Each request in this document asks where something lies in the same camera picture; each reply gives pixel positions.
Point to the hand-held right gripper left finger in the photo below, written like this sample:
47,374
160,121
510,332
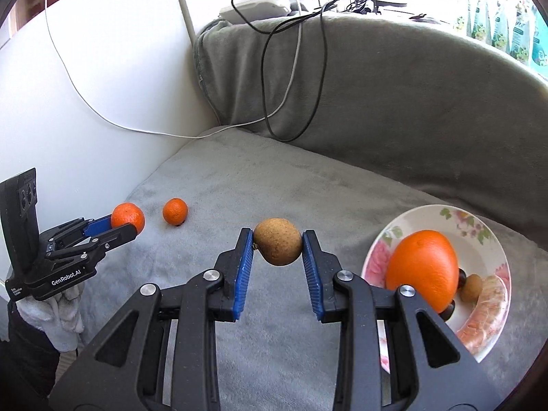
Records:
244,276

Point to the dark purple grape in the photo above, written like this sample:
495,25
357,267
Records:
461,276
448,311

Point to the person's left forearm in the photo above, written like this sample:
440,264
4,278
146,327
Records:
25,359

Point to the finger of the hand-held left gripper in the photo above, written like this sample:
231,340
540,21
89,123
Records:
98,225
115,236

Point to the person's left hand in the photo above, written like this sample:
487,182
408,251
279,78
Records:
55,317

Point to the floral white plate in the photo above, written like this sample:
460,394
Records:
411,227

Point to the brown longan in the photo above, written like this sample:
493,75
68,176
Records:
473,287
278,242

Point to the mandarin with dark spot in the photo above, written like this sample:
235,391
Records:
175,211

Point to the grey blanket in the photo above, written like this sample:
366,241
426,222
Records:
299,171

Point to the large orange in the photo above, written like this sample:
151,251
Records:
421,265

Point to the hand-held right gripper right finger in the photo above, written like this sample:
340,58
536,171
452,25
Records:
311,276

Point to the small orange mandarin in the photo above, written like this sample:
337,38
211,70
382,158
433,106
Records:
127,215

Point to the row of green packets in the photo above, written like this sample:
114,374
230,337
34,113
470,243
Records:
501,25

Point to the peeled pomelo segment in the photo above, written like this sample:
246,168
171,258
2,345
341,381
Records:
488,308

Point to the white power strip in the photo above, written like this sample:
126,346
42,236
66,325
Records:
252,6

